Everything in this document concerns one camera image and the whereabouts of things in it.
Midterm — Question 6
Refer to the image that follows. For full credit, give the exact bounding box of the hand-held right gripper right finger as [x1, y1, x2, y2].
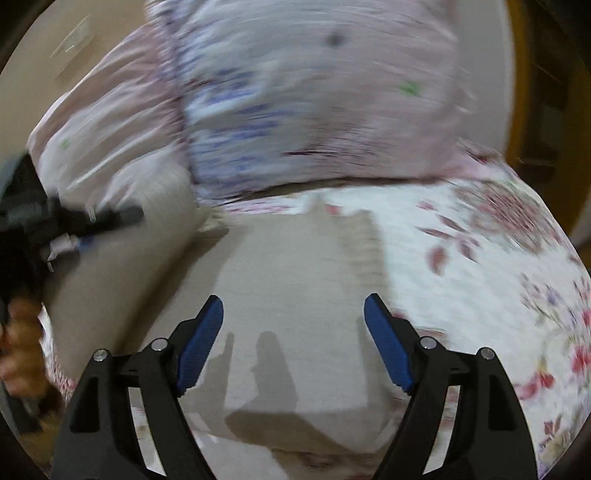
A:
[363, 292, 539, 480]

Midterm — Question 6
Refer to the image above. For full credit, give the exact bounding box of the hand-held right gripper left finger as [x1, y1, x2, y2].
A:
[50, 294, 225, 480]

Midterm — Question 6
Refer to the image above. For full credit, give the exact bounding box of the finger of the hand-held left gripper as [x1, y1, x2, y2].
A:
[55, 204, 145, 234]
[45, 232, 97, 273]

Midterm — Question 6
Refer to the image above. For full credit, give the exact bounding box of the beige cable knit sweater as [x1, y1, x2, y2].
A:
[39, 164, 446, 462]

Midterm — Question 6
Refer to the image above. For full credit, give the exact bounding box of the person's left hand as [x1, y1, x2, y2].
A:
[0, 295, 52, 398]

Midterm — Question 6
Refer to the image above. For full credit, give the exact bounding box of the white floral bed sheet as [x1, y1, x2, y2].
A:
[37, 138, 591, 480]

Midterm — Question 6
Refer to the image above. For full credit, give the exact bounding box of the pink floral pillow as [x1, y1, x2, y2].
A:
[25, 0, 481, 213]

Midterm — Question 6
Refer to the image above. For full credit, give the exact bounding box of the dark wooden cabinet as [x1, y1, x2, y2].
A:
[522, 0, 591, 185]

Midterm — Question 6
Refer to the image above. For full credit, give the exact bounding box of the white wall plate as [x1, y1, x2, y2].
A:
[50, 16, 93, 60]

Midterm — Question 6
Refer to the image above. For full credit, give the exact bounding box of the yellow wooden door frame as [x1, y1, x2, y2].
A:
[501, 0, 591, 259]

